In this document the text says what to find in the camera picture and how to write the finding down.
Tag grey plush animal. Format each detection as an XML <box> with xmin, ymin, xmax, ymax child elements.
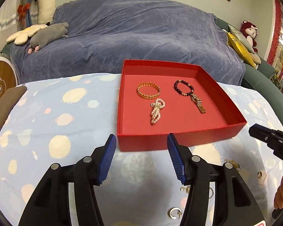
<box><xmin>27</xmin><ymin>22</ymin><xmax>69</xmax><ymax>54</ymax></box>

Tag gold satin pillow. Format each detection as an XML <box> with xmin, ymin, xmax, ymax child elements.
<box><xmin>227</xmin><ymin>32</ymin><xmax>256</xmax><ymax>68</ymax></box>

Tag green sofa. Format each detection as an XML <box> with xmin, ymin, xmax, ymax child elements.
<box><xmin>210</xmin><ymin>17</ymin><xmax>283</xmax><ymax>129</ymax></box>

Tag gold chain bangle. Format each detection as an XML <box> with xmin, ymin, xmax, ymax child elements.
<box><xmin>136</xmin><ymin>82</ymin><xmax>161</xmax><ymax>99</ymax></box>

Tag cream long plush toy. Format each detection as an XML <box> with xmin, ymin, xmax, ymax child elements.
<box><xmin>35</xmin><ymin>0</ymin><xmax>55</xmax><ymax>24</ymax></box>

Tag pearl bracelet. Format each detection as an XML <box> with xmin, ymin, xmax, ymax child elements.
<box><xmin>150</xmin><ymin>98</ymin><xmax>166</xmax><ymax>125</ymax></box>

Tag grey silver pillow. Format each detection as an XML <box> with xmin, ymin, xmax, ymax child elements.
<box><xmin>228</xmin><ymin>24</ymin><xmax>255</xmax><ymax>54</ymax></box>

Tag blue planet print sheet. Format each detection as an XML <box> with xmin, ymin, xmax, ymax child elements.
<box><xmin>0</xmin><ymin>73</ymin><xmax>283</xmax><ymax>225</ymax></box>

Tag dark bead bracelet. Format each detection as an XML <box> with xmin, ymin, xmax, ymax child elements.
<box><xmin>173</xmin><ymin>79</ymin><xmax>195</xmax><ymax>98</ymax></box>

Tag red monkey plush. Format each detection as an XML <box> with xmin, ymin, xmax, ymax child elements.
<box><xmin>240</xmin><ymin>21</ymin><xmax>258</xmax><ymax>54</ymax></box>

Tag gold hoop earring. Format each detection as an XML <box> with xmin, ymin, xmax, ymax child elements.
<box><xmin>168</xmin><ymin>207</ymin><xmax>182</xmax><ymax>220</ymax></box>

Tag red cardboard box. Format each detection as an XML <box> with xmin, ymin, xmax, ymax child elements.
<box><xmin>117</xmin><ymin>60</ymin><xmax>246</xmax><ymax>152</ymax></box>

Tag white flower plush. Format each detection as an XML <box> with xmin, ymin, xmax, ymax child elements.
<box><xmin>6</xmin><ymin>24</ymin><xmax>47</xmax><ymax>45</ymax></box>

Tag round wooden fan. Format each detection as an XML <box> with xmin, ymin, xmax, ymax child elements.
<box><xmin>0</xmin><ymin>56</ymin><xmax>18</xmax><ymax>98</ymax></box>

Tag gold chain necklace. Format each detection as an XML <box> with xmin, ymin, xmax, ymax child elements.
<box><xmin>224</xmin><ymin>159</ymin><xmax>241</xmax><ymax>172</ymax></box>

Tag purple velvet blanket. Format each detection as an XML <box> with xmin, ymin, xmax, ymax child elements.
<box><xmin>10</xmin><ymin>0</ymin><xmax>245</xmax><ymax>85</ymax></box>

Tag red curtain tie bow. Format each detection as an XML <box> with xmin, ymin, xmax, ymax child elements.
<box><xmin>17</xmin><ymin>3</ymin><xmax>30</xmax><ymax>24</ymax></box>

